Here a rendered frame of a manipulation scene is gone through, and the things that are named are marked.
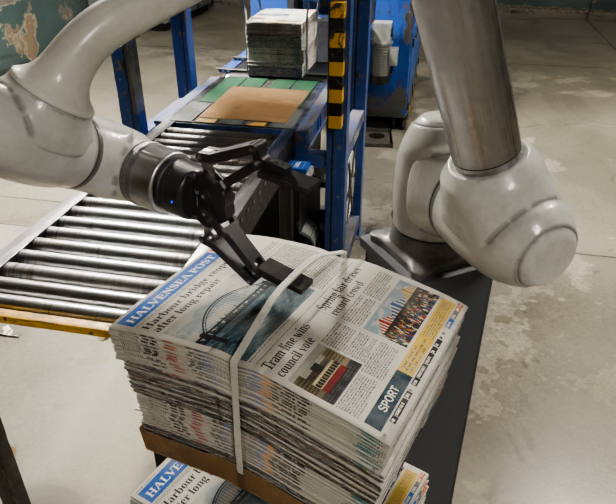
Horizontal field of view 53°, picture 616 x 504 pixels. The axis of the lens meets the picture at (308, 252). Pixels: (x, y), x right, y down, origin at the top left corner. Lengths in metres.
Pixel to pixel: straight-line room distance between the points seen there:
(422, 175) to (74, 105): 0.58
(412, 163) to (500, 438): 1.38
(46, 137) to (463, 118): 0.52
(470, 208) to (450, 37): 0.25
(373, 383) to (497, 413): 1.66
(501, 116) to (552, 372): 1.82
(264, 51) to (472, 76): 2.41
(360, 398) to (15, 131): 0.48
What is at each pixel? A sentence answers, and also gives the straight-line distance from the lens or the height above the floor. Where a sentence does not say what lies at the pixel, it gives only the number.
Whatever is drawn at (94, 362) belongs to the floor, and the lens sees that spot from 2.61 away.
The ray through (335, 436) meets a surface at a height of 1.09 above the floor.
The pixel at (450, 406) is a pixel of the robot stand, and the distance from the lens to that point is 1.43.
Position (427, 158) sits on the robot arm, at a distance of 1.08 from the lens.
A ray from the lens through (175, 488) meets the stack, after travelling 1.02.
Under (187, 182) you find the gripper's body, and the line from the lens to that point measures 0.81.
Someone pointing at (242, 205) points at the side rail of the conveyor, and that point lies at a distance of 1.85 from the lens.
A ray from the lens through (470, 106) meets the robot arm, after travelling 0.85.
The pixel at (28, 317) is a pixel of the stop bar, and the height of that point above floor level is 0.82.
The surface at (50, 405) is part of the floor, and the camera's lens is 2.48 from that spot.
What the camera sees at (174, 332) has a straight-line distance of 0.79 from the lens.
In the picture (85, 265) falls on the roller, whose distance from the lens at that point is 1.66.
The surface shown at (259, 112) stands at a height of 0.80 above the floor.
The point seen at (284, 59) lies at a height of 0.89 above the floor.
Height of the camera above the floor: 1.62
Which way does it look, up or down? 31 degrees down
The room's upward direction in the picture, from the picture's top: straight up
